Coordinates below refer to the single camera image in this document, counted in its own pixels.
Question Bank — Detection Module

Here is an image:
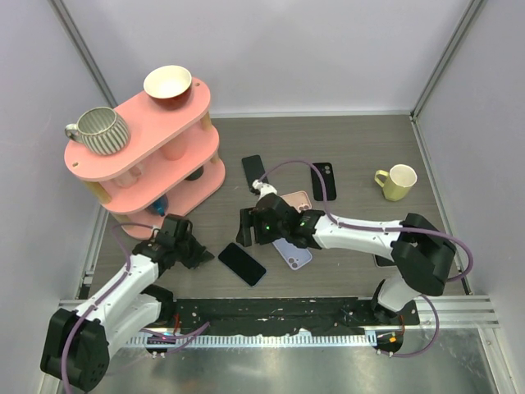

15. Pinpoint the blue-edged black phone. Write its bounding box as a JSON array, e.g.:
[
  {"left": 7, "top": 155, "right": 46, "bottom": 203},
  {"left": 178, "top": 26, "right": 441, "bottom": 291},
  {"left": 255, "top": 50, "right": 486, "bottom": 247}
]
[{"left": 218, "top": 243, "right": 267, "bottom": 287}]

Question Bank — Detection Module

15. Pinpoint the pink phone case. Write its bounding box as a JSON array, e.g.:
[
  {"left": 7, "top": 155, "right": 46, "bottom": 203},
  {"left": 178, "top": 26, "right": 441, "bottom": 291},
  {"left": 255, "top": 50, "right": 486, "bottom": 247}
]
[{"left": 281, "top": 190, "right": 312, "bottom": 213}]

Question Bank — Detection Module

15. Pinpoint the lilac phone case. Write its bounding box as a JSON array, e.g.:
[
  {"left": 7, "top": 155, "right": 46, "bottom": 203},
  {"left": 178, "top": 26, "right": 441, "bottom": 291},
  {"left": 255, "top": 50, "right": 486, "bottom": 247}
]
[{"left": 272, "top": 239, "right": 313, "bottom": 271}]

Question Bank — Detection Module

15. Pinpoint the silver-edged black phone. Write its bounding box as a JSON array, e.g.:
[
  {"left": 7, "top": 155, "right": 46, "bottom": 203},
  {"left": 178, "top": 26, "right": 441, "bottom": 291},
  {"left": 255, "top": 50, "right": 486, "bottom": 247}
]
[{"left": 373, "top": 255, "right": 396, "bottom": 268}]

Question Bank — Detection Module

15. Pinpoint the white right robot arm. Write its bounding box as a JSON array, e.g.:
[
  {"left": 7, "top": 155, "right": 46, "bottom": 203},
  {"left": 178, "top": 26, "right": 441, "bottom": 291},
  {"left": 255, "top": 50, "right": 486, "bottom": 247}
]
[{"left": 236, "top": 194, "right": 456, "bottom": 324}]

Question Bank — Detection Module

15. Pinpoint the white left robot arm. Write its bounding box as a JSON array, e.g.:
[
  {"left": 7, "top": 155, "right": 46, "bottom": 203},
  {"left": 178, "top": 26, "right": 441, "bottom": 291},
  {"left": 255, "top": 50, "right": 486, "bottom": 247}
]
[{"left": 40, "top": 214, "right": 213, "bottom": 393}]

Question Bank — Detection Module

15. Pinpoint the teal-edged black phone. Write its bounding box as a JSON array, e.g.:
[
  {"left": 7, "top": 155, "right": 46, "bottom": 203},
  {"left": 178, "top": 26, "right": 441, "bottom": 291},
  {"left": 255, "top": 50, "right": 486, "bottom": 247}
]
[{"left": 241, "top": 154, "right": 265, "bottom": 195}]

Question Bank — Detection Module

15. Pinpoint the blue mug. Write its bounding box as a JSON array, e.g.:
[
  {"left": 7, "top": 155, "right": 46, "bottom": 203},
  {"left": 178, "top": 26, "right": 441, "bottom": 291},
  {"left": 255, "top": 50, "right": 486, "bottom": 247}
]
[{"left": 147, "top": 195, "right": 169, "bottom": 217}]

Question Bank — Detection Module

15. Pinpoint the dark green cup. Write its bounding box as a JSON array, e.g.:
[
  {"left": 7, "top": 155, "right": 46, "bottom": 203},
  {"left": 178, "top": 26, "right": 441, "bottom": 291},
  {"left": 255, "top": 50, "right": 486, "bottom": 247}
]
[{"left": 185, "top": 166, "right": 204, "bottom": 181}]

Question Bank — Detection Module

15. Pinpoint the clear glass cup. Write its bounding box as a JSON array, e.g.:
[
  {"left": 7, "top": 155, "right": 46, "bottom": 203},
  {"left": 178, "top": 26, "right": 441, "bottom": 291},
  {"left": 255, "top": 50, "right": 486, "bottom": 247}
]
[{"left": 112, "top": 163, "right": 144, "bottom": 189}]

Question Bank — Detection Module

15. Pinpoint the pink three-tier shelf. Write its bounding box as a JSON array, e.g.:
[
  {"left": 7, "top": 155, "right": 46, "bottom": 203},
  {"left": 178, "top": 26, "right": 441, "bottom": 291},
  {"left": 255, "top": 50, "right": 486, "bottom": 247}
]
[{"left": 64, "top": 78, "right": 226, "bottom": 239}]

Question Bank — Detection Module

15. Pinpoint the pink cup on shelf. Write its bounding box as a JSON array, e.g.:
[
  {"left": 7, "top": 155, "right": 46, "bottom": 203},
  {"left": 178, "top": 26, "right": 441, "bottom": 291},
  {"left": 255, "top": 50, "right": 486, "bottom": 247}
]
[{"left": 160, "top": 138, "right": 188, "bottom": 161}]

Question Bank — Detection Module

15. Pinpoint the yellow mug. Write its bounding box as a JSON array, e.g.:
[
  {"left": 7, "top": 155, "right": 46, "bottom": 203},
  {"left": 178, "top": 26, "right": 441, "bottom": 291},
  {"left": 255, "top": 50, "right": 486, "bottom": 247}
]
[{"left": 374, "top": 164, "right": 418, "bottom": 202}]

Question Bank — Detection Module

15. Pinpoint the grey striped mug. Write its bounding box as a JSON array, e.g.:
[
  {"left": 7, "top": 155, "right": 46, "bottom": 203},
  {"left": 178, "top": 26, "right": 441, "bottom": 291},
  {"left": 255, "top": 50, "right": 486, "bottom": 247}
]
[{"left": 65, "top": 107, "right": 130, "bottom": 156}]

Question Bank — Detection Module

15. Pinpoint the red bowl white inside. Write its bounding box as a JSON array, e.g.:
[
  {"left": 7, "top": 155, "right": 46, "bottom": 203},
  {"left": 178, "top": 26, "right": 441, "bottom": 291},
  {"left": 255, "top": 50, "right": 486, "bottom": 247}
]
[{"left": 143, "top": 65, "right": 193, "bottom": 108}]

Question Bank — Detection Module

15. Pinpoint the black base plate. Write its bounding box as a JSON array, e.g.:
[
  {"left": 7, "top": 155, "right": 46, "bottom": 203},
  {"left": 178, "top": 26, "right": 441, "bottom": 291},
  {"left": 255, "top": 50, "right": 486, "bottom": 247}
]
[{"left": 148, "top": 297, "right": 420, "bottom": 337}]

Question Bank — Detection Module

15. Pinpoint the white slotted cable duct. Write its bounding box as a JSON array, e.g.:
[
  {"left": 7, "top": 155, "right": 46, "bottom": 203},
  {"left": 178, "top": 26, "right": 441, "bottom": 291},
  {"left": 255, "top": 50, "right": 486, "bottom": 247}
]
[{"left": 121, "top": 331, "right": 377, "bottom": 350}]

